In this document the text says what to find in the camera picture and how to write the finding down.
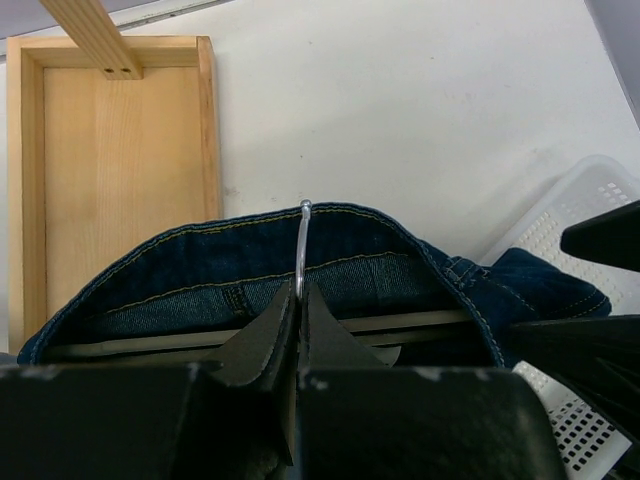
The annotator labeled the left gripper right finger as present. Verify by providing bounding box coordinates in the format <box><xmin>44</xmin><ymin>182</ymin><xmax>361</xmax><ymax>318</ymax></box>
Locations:
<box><xmin>298</xmin><ymin>282</ymin><xmax>400</xmax><ymax>377</ymax></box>

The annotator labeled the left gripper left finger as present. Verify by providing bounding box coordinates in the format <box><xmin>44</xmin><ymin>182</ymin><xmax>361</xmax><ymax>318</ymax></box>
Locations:
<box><xmin>203</xmin><ymin>281</ymin><xmax>296</xmax><ymax>465</ymax></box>

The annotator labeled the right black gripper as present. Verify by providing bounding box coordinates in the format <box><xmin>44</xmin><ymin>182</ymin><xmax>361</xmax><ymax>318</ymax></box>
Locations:
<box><xmin>506</xmin><ymin>202</ymin><xmax>639</xmax><ymax>479</ymax></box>

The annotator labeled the grey metal hanger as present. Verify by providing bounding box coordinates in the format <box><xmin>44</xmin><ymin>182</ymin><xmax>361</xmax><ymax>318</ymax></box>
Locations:
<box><xmin>42</xmin><ymin>199</ymin><xmax>476</xmax><ymax>361</ymax></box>

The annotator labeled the white plastic basket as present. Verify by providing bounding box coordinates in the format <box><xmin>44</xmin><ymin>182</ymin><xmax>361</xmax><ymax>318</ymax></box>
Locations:
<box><xmin>479</xmin><ymin>154</ymin><xmax>640</xmax><ymax>474</ymax></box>

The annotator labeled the wooden clothes rack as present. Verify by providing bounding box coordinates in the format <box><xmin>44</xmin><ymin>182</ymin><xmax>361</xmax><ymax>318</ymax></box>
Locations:
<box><xmin>7</xmin><ymin>1</ymin><xmax>223</xmax><ymax>353</ymax></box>

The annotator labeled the aluminium rail frame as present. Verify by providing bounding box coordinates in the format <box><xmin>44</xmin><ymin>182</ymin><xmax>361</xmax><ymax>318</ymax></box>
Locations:
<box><xmin>109</xmin><ymin>0</ymin><xmax>204</xmax><ymax>30</ymax></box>

